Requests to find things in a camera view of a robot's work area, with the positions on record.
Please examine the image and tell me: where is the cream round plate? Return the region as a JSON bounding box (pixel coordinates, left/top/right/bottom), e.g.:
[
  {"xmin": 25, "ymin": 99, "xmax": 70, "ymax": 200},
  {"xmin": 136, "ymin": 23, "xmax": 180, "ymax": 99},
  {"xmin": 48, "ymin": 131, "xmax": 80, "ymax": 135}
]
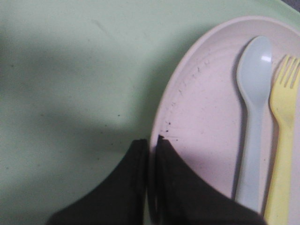
[{"xmin": 147, "ymin": 15, "xmax": 300, "ymax": 225}]

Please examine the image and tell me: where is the light green plastic tray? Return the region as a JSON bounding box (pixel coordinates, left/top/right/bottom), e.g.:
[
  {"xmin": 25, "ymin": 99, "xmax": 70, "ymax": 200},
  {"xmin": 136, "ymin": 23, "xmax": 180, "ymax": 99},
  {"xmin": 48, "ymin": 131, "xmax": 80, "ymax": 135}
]
[{"xmin": 0, "ymin": 0, "xmax": 300, "ymax": 225}]

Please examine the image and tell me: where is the light blue plastic spoon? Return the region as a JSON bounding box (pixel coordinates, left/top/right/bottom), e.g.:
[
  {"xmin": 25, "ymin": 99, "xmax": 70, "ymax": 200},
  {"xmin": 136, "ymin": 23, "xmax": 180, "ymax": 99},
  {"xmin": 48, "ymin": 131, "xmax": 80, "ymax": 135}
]
[{"xmin": 235, "ymin": 36, "xmax": 272, "ymax": 212}]

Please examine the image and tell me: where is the yellow plastic fork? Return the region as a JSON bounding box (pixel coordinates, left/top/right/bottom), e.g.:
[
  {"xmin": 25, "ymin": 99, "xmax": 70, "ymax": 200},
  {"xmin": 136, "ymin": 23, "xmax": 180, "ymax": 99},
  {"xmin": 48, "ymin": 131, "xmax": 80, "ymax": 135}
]
[{"xmin": 264, "ymin": 55, "xmax": 300, "ymax": 225}]

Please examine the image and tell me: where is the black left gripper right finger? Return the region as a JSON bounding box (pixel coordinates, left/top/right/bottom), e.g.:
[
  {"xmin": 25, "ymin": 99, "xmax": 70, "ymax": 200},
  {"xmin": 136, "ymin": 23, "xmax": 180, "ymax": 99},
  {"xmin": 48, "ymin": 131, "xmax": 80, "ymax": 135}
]
[{"xmin": 148, "ymin": 135, "xmax": 266, "ymax": 225}]

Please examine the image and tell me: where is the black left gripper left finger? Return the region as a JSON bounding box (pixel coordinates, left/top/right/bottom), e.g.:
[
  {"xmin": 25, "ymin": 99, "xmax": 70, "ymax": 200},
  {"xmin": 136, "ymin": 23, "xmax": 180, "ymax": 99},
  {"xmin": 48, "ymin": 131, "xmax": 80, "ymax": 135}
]
[{"xmin": 47, "ymin": 139, "xmax": 149, "ymax": 225}]

